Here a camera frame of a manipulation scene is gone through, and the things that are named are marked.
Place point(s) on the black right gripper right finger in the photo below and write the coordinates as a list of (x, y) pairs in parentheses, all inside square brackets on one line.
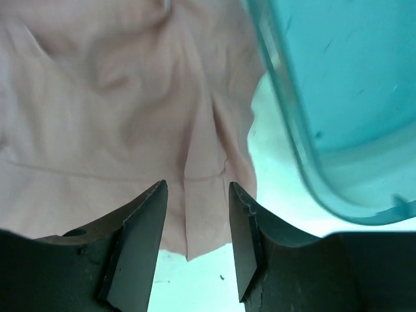
[(282, 268)]

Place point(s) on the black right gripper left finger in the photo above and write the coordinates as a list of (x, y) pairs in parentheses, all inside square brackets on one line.
[(106, 265)]

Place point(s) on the dusty pink t shirt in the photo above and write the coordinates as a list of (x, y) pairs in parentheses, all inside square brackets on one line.
[(101, 99)]

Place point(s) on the teal transparent plastic bin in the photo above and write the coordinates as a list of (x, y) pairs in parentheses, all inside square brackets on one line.
[(343, 73)]

